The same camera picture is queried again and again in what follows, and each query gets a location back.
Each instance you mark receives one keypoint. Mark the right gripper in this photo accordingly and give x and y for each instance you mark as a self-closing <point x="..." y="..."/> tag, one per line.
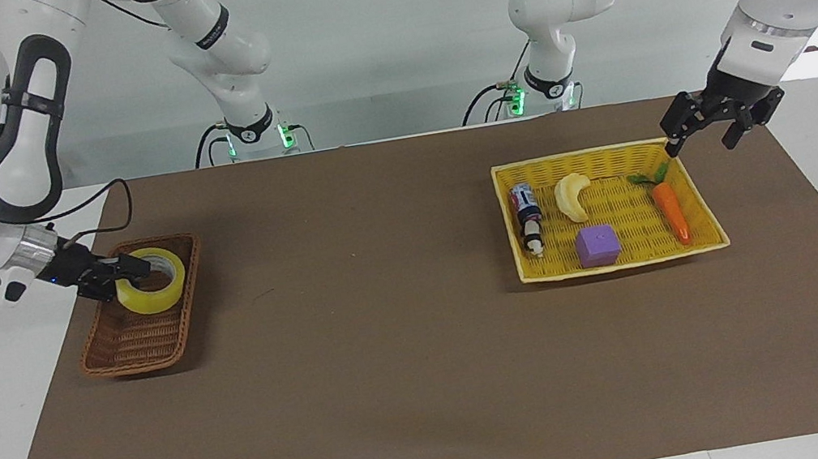
<point x="72" y="266"/>

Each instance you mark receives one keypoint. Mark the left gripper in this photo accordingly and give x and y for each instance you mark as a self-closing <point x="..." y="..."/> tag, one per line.
<point x="731" y="88"/>

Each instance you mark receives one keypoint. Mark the yellow tape roll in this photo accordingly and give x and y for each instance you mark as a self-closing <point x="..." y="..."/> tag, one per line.
<point x="151" y="300"/>

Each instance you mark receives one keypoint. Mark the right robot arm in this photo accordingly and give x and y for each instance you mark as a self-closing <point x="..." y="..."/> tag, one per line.
<point x="19" y="24"/>

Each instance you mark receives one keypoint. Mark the brown wicker basket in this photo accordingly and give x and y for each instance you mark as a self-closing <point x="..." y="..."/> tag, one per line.
<point x="139" y="342"/>

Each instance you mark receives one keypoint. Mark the yellow wicker basket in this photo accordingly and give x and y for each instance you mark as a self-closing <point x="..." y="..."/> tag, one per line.
<point x="624" y="216"/>

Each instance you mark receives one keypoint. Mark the orange toy carrot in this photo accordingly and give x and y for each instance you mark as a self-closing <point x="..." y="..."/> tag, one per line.
<point x="670" y="209"/>

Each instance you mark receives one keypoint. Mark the pale yellow toy banana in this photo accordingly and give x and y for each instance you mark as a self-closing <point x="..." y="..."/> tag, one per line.
<point x="570" y="197"/>

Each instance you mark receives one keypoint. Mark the purple cube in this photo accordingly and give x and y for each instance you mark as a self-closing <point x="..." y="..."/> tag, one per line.
<point x="597" y="247"/>

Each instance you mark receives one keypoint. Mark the small glue tube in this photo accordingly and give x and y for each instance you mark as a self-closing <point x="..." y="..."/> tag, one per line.
<point x="527" y="211"/>

